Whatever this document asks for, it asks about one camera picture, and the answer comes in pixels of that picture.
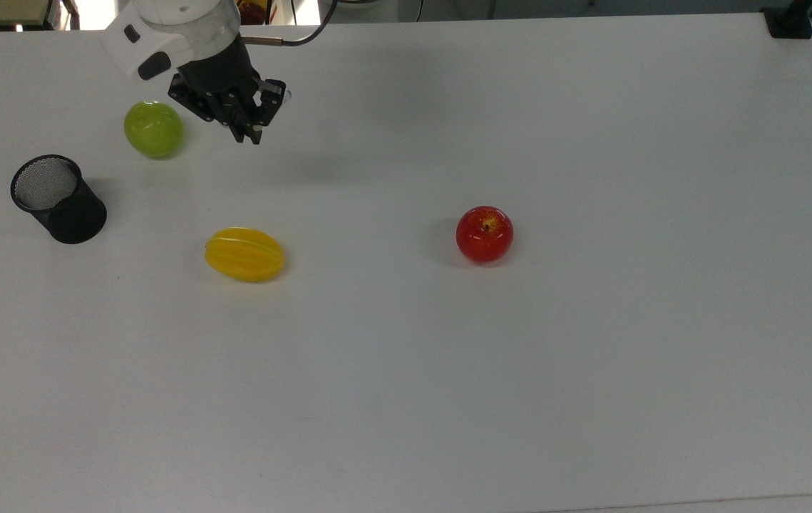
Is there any red apple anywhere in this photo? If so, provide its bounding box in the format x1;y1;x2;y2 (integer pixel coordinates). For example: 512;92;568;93
456;205;515;265

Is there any black camera stand pole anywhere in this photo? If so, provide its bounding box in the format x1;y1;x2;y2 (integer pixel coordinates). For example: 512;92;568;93
762;0;812;40

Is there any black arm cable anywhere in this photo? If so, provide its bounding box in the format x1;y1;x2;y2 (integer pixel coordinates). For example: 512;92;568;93
240;0;339;48

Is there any green apple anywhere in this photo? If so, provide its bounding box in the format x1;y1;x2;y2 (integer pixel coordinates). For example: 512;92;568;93
123;100;185;160

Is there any fruit bowl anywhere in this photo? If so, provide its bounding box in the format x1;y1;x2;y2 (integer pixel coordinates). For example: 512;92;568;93
236;0;278;26

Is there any black mesh pen cup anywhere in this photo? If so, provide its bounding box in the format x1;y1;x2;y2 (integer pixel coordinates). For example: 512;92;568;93
10;154;108;245

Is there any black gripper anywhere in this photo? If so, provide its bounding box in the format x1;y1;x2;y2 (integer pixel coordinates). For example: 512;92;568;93
168;36;287;145

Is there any yellow starfruit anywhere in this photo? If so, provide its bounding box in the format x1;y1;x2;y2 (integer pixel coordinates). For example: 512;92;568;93
204;227;286;283

